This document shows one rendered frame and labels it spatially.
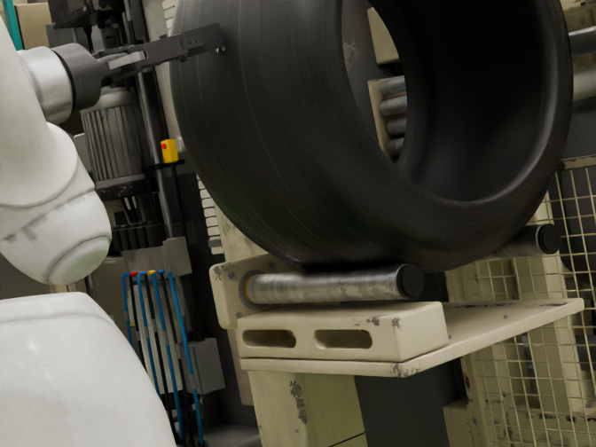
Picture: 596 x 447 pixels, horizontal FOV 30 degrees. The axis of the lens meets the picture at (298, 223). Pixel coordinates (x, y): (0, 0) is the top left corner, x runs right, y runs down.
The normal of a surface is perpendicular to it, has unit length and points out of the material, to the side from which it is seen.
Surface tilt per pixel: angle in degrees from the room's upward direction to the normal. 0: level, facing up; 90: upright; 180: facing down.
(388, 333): 90
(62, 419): 83
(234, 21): 73
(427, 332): 90
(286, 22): 81
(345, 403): 90
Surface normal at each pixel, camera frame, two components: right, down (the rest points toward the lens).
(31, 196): 0.23, 0.06
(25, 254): -0.38, 0.43
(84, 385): 0.58, -0.34
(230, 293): 0.61, -0.07
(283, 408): -0.77, 0.18
